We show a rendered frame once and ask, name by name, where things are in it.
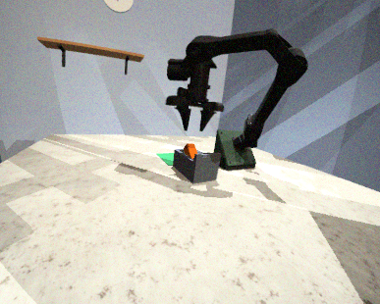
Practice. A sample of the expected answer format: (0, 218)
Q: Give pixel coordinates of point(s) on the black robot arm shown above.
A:
(198, 61)

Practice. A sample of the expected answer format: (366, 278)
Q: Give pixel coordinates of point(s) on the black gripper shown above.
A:
(198, 94)

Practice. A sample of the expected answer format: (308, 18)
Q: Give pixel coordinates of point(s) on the orange l-shaped part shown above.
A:
(190, 150)

